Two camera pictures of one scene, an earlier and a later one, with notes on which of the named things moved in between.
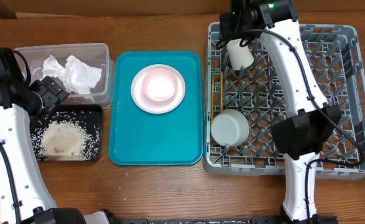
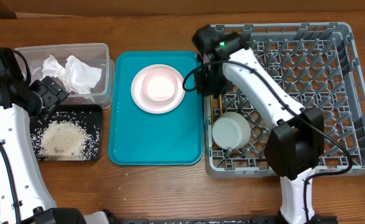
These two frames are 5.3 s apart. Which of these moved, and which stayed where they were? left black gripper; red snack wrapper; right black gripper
Moved: right black gripper
Stayed: red snack wrapper; left black gripper
